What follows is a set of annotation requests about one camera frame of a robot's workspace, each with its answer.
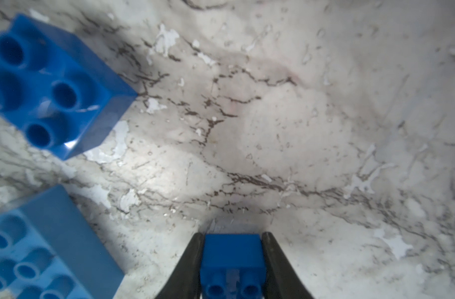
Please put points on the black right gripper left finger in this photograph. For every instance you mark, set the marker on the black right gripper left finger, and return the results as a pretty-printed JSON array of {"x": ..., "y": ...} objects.
[{"x": 184, "y": 282}]

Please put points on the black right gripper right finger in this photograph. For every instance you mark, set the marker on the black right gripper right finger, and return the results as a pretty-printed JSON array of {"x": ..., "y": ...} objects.
[{"x": 282, "y": 281}]

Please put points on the dark blue lego brick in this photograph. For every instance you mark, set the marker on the dark blue lego brick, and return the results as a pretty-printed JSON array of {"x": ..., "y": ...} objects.
[{"x": 232, "y": 267}]

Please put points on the light blue lego brick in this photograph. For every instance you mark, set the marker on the light blue lego brick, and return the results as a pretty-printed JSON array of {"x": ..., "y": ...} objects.
[{"x": 49, "y": 251}]

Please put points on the blue square lego brick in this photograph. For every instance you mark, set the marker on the blue square lego brick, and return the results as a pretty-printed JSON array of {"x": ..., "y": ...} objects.
[{"x": 56, "y": 90}]

